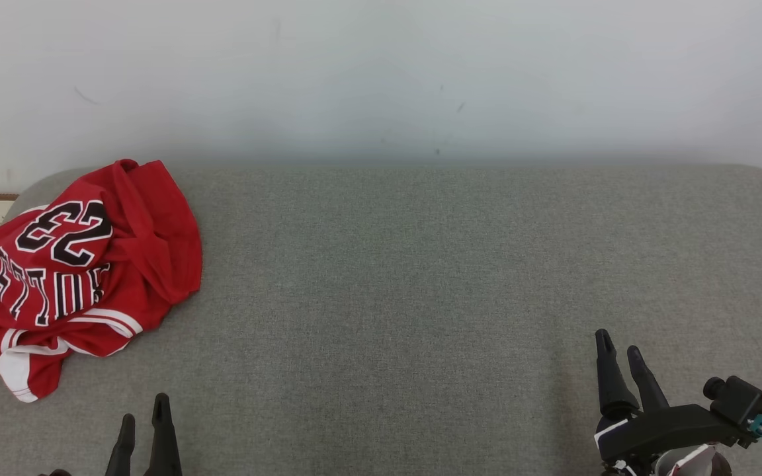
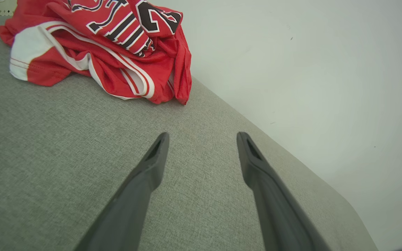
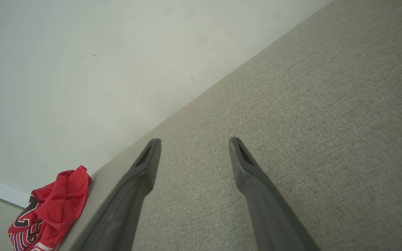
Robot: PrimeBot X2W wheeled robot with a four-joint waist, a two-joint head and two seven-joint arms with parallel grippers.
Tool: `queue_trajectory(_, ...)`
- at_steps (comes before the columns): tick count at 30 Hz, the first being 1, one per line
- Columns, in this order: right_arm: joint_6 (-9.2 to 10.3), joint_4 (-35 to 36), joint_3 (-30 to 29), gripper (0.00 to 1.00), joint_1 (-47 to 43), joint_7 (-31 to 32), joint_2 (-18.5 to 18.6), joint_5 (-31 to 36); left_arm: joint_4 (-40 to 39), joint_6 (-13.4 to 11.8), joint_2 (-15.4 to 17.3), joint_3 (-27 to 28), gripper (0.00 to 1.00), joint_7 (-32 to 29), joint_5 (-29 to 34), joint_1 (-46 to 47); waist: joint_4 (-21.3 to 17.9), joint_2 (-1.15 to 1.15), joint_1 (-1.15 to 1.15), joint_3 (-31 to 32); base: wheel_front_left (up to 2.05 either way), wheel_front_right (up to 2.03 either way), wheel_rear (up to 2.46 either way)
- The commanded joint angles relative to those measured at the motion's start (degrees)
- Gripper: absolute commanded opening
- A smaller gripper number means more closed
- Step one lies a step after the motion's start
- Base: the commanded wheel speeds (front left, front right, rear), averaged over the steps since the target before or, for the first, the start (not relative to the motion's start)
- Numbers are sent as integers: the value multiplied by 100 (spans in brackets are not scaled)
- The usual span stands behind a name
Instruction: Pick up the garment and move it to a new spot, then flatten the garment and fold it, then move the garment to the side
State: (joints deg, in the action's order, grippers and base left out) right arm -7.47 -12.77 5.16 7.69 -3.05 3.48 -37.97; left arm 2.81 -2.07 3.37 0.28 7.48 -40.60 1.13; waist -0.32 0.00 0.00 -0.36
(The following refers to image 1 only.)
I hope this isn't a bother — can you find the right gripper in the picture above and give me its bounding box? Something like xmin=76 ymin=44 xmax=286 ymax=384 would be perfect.
xmin=594 ymin=329 xmax=739 ymax=476

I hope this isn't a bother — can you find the red basketball jersey number 23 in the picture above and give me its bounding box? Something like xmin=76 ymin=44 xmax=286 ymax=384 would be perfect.
xmin=0 ymin=198 xmax=147 ymax=404

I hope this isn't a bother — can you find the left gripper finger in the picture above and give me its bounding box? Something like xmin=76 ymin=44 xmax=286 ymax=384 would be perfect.
xmin=105 ymin=414 xmax=136 ymax=476
xmin=145 ymin=393 xmax=183 ymax=476

